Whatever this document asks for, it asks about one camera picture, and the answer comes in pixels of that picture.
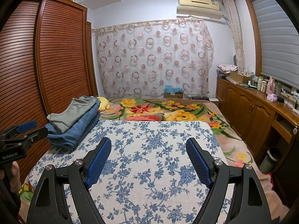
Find beige air conditioner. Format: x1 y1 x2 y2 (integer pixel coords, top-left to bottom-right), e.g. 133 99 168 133
176 0 223 19

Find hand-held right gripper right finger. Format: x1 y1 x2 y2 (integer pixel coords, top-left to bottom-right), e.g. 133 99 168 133
186 137 271 224

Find long wooden cabinet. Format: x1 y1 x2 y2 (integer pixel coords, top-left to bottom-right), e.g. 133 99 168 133
216 77 299 187

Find circle patterned sheer curtain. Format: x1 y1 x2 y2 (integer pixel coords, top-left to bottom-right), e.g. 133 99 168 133
92 19 214 98

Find person's left hand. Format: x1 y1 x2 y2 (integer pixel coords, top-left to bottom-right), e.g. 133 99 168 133
10 162 22 193

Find row of white bottles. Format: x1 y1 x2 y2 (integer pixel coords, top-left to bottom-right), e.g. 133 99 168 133
248 75 269 91

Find folded blue jeans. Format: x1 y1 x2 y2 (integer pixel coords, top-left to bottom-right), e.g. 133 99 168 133
45 96 101 150

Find blue floral bed sheet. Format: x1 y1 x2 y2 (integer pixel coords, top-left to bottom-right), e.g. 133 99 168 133
28 120 236 224

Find folded patterned cloth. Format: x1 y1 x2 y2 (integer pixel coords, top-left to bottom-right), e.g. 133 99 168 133
216 64 239 72

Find yellow plush toy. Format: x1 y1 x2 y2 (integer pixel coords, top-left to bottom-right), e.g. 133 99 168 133
96 96 111 112

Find open cardboard box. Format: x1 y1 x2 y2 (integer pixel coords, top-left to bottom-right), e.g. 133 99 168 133
230 71 253 84

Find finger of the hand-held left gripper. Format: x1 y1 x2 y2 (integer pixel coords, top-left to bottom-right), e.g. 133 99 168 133
22 127 48 143
0 121 38 141

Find wooden window frame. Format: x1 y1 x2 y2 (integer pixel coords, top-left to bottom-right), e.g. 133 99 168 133
243 0 265 80

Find wooden louvred wardrobe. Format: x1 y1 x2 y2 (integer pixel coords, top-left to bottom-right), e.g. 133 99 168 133
0 0 98 185

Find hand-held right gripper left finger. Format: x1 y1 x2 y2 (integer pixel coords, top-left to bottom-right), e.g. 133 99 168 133
27 137 112 224

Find tangle of charger cables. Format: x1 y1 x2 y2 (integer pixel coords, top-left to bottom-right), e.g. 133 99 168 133
278 90 299 110

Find grey window blind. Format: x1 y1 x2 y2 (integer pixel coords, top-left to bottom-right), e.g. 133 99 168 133
248 0 299 94

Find beige tied window curtain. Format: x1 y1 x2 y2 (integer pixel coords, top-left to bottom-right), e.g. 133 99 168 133
222 0 246 71

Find grey pants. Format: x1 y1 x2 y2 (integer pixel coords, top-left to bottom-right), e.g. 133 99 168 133
47 97 98 133

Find grey trash bin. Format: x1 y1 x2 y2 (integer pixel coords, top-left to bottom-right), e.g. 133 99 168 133
259 147 282 173

